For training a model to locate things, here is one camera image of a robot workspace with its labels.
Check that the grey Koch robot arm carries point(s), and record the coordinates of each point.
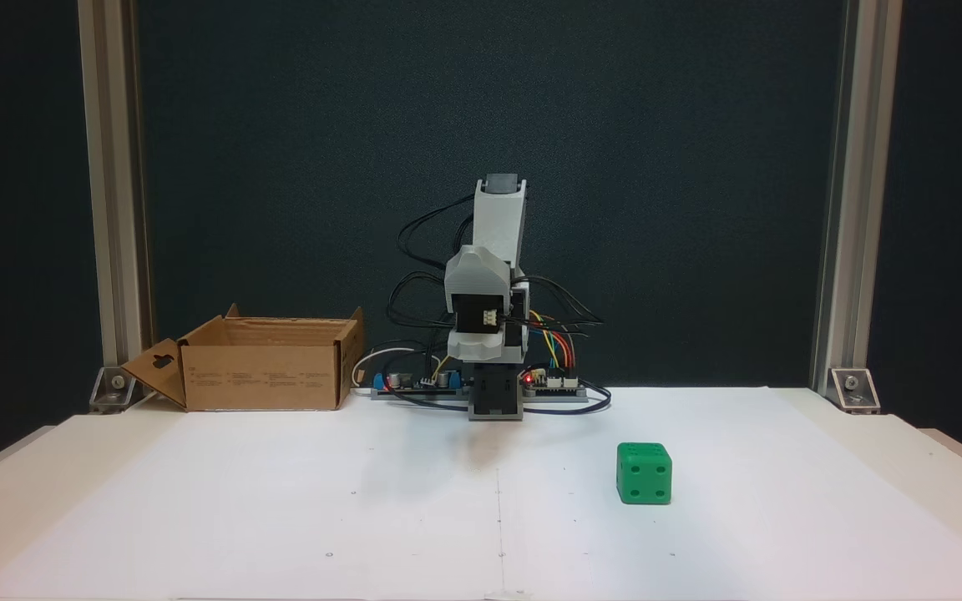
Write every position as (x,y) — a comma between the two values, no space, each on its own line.
(502,225)

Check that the grey base mounting plate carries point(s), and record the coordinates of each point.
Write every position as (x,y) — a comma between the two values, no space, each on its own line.
(564,396)

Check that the grey tapered fixed gripper finger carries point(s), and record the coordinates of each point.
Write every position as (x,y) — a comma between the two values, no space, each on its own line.
(477,269)

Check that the metal corner bracket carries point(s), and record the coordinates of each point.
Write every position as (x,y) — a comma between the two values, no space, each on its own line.
(855,389)
(118,391)

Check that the blue power converter board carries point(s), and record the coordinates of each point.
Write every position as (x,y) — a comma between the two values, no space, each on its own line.
(406,382)

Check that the green dice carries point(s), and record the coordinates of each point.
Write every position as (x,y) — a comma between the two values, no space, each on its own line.
(644,476)

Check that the aluminium frame post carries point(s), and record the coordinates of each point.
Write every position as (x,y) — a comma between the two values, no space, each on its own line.
(113,167)
(857,167)

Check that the brown cardboard box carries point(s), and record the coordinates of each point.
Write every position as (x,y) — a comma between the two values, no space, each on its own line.
(264,380)

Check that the motor controller circuit board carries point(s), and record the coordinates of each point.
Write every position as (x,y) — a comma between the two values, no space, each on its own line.
(552,382)

